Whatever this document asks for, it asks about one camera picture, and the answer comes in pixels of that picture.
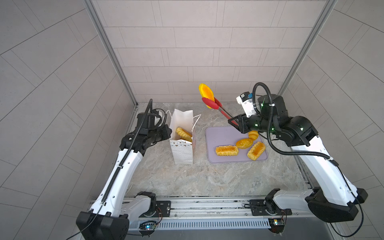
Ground red kitchen tongs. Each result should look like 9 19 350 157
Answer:
215 98 233 120

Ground short glazed bread roll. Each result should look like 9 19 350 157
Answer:
247 142 266 161

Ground white cartoon paper bag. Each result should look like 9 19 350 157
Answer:
170 109 201 165

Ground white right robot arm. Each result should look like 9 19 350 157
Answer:
228 92 368 223

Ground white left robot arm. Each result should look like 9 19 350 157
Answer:
76 109 172 240

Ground left circuit board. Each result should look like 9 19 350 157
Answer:
139 221 158 231

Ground circuit board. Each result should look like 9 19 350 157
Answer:
268 218 286 235
139 221 158 231

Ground right circuit board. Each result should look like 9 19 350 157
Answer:
268 218 286 235

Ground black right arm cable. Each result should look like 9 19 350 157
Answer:
252 82 365 238

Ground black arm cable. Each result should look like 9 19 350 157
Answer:
252 82 365 238
65 98 154 240

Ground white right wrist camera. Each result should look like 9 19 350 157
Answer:
236 92 260 118

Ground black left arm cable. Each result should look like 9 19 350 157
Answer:
65 98 154 240

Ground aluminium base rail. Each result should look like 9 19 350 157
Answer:
124 196 313 235

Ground aluminium corner post right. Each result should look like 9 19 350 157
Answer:
278 0 338 96

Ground aluminium corner post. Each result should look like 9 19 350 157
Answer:
278 0 338 96
83 0 138 108

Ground aluminium corner post left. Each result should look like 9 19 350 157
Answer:
83 0 138 108

